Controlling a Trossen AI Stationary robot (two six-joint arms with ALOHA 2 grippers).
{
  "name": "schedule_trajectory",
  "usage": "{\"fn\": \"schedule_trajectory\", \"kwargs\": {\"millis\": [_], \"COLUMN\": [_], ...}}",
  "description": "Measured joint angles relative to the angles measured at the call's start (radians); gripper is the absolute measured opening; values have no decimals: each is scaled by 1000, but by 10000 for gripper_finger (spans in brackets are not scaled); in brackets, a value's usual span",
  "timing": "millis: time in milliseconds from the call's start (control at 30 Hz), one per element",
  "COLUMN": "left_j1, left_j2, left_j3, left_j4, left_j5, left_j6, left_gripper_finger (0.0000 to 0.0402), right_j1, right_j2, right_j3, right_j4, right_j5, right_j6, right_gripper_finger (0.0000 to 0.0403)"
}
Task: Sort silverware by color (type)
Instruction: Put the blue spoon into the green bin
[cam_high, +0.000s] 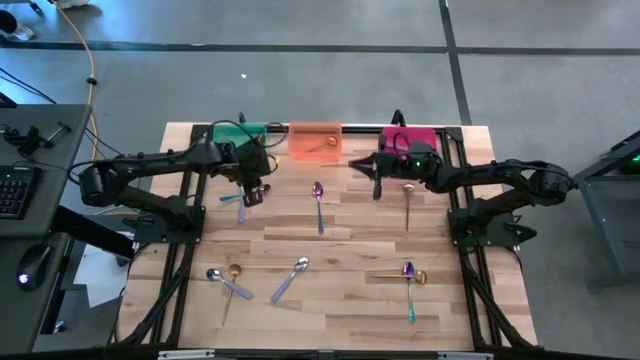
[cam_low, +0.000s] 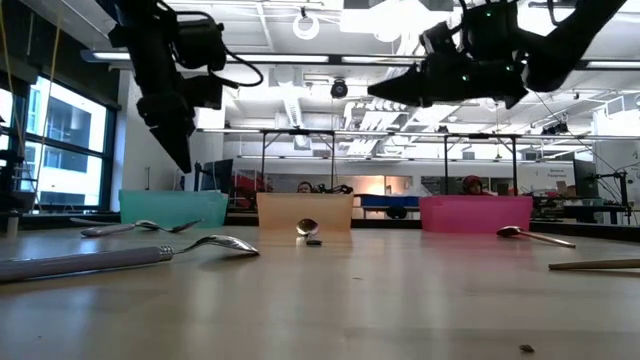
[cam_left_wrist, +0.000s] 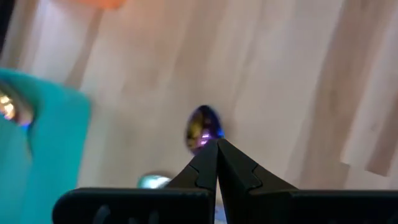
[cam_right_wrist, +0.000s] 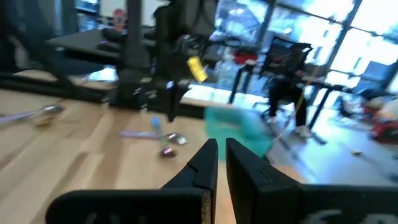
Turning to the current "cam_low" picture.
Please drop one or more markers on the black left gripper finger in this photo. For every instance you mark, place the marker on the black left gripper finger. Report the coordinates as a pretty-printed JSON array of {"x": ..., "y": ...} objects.
[
  {"x": 186, "y": 140},
  {"x": 169, "y": 140}
]

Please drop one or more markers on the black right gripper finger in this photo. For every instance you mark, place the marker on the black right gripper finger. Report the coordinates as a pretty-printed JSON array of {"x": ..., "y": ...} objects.
[
  {"x": 415, "y": 96},
  {"x": 415, "y": 79}
]

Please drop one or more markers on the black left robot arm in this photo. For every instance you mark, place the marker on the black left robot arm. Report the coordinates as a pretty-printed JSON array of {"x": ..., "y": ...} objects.
[{"x": 145, "y": 40}]

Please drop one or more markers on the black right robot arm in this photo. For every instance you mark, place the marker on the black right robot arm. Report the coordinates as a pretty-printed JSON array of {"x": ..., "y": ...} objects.
[{"x": 565, "y": 40}]

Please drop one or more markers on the dark monitor on stand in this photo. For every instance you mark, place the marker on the dark monitor on stand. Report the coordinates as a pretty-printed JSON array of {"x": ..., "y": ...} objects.
[{"x": 217, "y": 176}]

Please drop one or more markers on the teal plastic bin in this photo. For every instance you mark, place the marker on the teal plastic bin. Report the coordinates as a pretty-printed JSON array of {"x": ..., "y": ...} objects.
[{"x": 172, "y": 209}]

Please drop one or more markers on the black ceiling spotlight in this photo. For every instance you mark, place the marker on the black ceiling spotlight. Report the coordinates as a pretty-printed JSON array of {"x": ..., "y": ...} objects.
[{"x": 339, "y": 90}]

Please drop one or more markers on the red fabric item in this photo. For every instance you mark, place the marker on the red fabric item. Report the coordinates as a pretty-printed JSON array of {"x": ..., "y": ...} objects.
[{"x": 250, "y": 187}]

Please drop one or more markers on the large black-framed window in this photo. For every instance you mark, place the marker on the large black-framed window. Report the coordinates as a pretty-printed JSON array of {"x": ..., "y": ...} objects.
[{"x": 65, "y": 140}]

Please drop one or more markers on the person with red headwear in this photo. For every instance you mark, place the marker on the person with red headwear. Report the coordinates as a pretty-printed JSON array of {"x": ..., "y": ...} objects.
[{"x": 472, "y": 184}]

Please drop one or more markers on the blue storage bins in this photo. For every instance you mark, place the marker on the blue storage bins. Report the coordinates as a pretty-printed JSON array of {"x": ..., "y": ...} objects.
[{"x": 390, "y": 201}]

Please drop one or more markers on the black round object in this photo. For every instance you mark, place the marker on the black round object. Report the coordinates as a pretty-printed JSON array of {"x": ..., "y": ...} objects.
[{"x": 396, "y": 212}]

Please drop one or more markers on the overhead light bar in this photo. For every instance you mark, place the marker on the overhead light bar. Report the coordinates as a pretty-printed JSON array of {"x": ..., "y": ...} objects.
[{"x": 280, "y": 58}]

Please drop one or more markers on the pink plastic bin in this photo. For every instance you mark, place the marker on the pink plastic bin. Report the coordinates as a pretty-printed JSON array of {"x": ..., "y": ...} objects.
[{"x": 475, "y": 214}]

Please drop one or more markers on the orange plastic bin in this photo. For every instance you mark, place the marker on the orange plastic bin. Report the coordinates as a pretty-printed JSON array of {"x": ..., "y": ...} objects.
[{"x": 305, "y": 207}]

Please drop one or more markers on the tall dark monitor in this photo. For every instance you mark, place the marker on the tall dark monitor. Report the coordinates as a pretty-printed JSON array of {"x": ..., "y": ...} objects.
[{"x": 585, "y": 177}]

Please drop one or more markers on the small dark crumb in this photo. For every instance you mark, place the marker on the small dark crumb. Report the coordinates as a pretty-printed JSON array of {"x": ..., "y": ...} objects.
[{"x": 526, "y": 348}]

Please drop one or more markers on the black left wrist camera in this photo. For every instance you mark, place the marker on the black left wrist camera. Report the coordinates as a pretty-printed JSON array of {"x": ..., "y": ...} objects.
[{"x": 202, "y": 92}]

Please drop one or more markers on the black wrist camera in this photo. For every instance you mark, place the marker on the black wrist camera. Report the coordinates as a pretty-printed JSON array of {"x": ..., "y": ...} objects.
[
  {"x": 440, "y": 40},
  {"x": 202, "y": 92}
]

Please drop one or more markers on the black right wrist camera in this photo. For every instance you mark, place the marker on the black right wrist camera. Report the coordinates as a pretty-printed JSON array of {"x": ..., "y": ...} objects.
[{"x": 440, "y": 40}]

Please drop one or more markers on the black table edge rail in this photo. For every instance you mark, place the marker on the black table edge rail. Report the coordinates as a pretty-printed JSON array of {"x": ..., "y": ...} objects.
[{"x": 390, "y": 223}]

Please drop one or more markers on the small white post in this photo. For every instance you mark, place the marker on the small white post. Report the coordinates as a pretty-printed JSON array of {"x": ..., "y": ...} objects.
[{"x": 12, "y": 225}]

